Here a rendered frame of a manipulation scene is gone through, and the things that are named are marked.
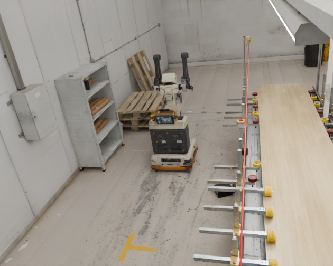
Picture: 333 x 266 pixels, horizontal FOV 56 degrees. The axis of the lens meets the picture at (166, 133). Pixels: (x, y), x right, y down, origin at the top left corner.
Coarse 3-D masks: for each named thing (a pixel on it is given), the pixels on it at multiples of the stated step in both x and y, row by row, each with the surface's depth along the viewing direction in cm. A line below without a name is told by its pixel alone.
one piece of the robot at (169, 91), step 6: (162, 84) 463; (174, 84) 455; (162, 90) 458; (168, 90) 456; (174, 90) 454; (168, 96) 459; (174, 96) 460; (168, 102) 469; (174, 102) 467; (168, 108) 474; (174, 108) 472; (180, 114) 481
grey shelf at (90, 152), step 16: (96, 64) 501; (64, 80) 440; (80, 80) 512; (96, 80) 527; (64, 96) 452; (80, 96) 445; (96, 96) 542; (112, 96) 535; (64, 112) 468; (80, 112) 458; (112, 112) 550; (80, 128) 471; (112, 128) 565; (80, 144) 485; (96, 144) 477; (112, 144) 553; (80, 160) 501; (96, 160) 493
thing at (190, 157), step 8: (192, 144) 485; (192, 152) 471; (152, 160) 468; (184, 160) 459; (192, 160) 472; (152, 168) 474; (160, 168) 470; (168, 168) 467; (176, 168) 463; (184, 168) 459
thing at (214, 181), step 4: (208, 180) 293; (212, 180) 292; (216, 180) 291; (220, 180) 290; (224, 180) 289; (228, 180) 289; (232, 180) 288; (236, 180) 287; (248, 184) 284; (252, 184) 283
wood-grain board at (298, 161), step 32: (288, 96) 447; (288, 128) 358; (320, 128) 348; (288, 160) 299; (320, 160) 292; (288, 192) 257; (320, 192) 252; (288, 224) 225; (320, 224) 221; (288, 256) 200; (320, 256) 197
